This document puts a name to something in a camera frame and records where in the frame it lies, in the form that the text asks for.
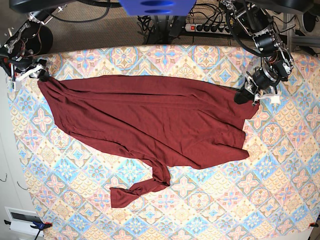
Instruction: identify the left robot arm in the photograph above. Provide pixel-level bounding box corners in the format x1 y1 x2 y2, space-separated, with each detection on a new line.
219 0 294 105

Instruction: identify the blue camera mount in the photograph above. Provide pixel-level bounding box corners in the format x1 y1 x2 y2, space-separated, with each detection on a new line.
118 0 196 16

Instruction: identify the white floor outlet box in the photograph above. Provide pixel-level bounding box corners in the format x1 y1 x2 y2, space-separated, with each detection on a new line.
4 206 41 237

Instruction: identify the patterned tile tablecloth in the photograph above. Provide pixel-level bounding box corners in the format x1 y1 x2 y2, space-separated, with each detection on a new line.
7 54 320 240

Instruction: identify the orange clamp lower right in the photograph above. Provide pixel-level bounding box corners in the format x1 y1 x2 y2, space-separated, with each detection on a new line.
309 222 319 228

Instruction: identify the maroon t-shirt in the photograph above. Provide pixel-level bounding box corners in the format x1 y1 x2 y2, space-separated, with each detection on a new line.
37 75 259 208

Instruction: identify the black round stool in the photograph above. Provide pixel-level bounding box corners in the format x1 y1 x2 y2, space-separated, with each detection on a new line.
26 25 53 56

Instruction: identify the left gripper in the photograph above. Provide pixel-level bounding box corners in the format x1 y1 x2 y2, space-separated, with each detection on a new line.
234 71 280 106

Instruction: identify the white power strip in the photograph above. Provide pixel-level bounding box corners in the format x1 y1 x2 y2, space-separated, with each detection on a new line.
184 23 230 35

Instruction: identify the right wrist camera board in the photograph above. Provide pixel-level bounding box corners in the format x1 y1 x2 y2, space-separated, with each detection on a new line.
9 80 22 92

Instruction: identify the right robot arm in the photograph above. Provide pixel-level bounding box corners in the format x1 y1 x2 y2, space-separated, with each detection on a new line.
0 0 67 92

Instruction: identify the blue orange clamp lower left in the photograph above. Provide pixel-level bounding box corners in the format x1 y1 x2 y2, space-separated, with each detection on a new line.
4 220 53 240

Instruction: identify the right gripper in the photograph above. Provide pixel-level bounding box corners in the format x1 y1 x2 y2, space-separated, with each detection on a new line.
8 58 50 90

